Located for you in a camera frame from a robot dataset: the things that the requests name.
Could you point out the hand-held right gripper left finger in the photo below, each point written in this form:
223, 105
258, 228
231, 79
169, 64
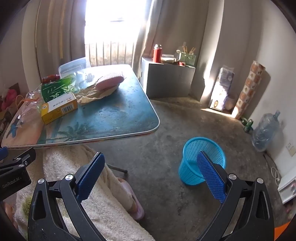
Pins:
90, 178

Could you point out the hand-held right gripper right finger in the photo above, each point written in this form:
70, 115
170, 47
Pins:
211, 178

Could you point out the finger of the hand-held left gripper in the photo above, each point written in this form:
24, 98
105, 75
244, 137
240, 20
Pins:
20, 161
2, 153

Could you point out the blue plastic basket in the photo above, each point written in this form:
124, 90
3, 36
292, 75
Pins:
188, 171

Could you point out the clear bag with red print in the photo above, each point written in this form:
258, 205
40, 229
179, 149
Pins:
25, 115

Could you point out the brown paper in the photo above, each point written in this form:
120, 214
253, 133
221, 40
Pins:
90, 95

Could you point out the red drink can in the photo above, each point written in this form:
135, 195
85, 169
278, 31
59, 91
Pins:
50, 78

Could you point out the cream fleece robe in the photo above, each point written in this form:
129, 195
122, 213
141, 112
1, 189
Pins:
69, 162

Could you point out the pink plastic bag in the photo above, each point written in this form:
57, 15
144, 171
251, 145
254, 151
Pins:
9, 98

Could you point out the pink slipper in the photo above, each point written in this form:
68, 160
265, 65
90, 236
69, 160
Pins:
136, 208

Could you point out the yellow cardboard box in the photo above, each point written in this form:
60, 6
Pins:
57, 109

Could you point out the green drink can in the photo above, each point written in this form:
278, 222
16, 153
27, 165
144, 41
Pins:
249, 126

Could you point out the dark green bottle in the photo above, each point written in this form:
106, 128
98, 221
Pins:
243, 121

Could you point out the folding table with beach print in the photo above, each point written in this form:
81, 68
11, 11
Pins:
111, 111

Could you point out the empty blue water jug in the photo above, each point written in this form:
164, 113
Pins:
264, 132

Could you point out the white water dispenser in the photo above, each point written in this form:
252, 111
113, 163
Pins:
288, 185

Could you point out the white plastic bag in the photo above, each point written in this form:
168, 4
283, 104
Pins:
230, 103

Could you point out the orange sheet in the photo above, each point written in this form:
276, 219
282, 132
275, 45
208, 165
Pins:
283, 231

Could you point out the toilet paper pack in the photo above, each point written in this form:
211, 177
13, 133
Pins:
222, 88

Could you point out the patterned rolled mat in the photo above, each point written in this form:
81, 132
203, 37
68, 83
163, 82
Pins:
248, 88

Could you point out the pink knitted cloth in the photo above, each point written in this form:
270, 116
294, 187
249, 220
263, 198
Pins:
108, 81

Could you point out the clear plastic bottle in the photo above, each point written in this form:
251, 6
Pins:
89, 77

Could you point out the grey cabinet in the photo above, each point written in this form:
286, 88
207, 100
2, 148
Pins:
168, 81

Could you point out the clear plastic storage box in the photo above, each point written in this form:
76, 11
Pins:
74, 64

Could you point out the green utensil basket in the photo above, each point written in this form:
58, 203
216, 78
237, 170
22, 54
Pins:
188, 59

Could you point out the metal window railing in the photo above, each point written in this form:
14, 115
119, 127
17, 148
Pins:
108, 54

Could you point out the bunch of wooden chopsticks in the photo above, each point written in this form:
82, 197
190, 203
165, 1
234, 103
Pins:
185, 49

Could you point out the red thermos flask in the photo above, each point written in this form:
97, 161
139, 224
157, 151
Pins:
157, 55

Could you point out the beige wall socket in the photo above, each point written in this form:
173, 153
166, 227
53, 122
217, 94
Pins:
291, 149

